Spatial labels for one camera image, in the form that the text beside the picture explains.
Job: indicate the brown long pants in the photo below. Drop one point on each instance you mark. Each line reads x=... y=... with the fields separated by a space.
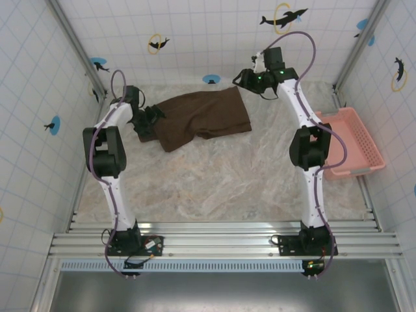
x=211 y=113

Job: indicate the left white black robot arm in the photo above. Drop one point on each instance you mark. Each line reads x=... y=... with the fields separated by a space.
x=117 y=208

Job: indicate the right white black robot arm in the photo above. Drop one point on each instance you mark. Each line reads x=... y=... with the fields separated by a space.
x=312 y=201

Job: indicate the blue oval sticker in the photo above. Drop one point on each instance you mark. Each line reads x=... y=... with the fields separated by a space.
x=211 y=79

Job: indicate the black whale sticker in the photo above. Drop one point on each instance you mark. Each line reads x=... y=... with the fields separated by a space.
x=276 y=22

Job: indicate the shark blue circle sticker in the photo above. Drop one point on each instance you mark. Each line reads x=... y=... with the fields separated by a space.
x=99 y=64

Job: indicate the diver blue circle sticker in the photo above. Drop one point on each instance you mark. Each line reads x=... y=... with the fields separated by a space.
x=54 y=125

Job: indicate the blue patch sticker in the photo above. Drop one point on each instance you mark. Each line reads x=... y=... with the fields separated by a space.
x=361 y=24

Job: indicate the pink plastic basket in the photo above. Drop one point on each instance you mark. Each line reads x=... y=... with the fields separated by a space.
x=360 y=146

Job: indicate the small green circuit board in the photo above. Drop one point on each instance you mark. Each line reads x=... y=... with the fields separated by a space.
x=152 y=243

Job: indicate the grey metal panel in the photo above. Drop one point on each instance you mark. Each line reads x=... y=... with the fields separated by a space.
x=227 y=292

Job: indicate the black connector board green light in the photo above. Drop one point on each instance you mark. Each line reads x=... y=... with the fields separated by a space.
x=313 y=266

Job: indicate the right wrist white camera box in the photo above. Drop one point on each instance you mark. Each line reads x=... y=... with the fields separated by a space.
x=259 y=63

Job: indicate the aluminium corner post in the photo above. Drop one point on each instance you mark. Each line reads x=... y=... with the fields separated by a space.
x=78 y=48
x=360 y=48

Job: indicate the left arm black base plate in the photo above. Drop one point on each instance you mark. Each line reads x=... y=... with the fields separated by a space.
x=156 y=252

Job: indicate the aluminium mounting rail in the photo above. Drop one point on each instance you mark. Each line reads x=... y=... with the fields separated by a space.
x=221 y=240

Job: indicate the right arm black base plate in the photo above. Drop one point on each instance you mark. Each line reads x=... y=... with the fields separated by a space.
x=289 y=248

